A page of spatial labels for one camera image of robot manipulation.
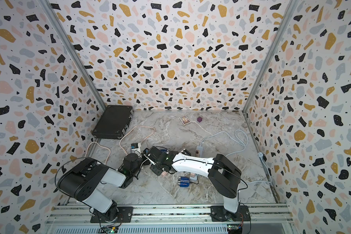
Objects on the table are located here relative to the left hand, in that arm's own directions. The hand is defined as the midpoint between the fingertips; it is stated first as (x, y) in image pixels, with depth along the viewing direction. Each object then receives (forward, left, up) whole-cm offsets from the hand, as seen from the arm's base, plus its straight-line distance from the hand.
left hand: (152, 153), depth 92 cm
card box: (+30, -21, -3) cm, 37 cm away
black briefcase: (+28, +31, 0) cm, 42 cm away
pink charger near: (-15, -25, -1) cm, 29 cm away
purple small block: (+32, -33, -4) cm, 46 cm away
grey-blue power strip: (+4, -31, -3) cm, 32 cm away
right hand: (-10, -4, +3) cm, 11 cm away
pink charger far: (-3, -28, +4) cm, 29 cm away
